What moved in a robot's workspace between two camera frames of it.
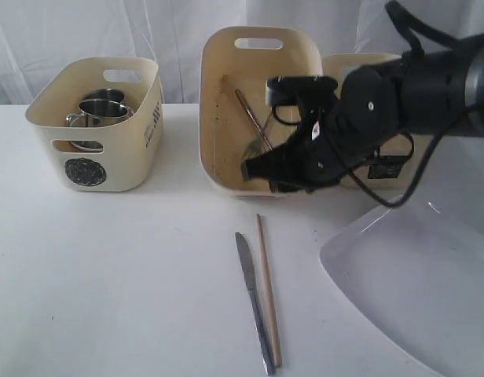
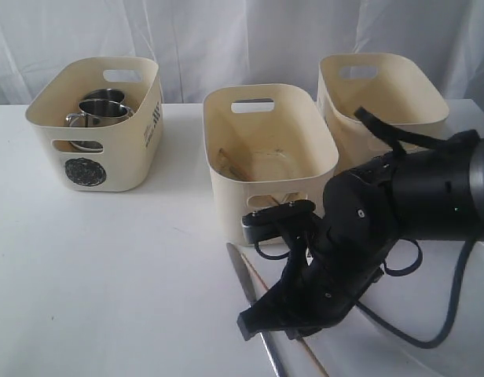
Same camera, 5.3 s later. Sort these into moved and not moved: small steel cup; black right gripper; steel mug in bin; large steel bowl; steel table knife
Moved: black right gripper; steel table knife
Not moved: large steel bowl; small steel cup; steel mug in bin
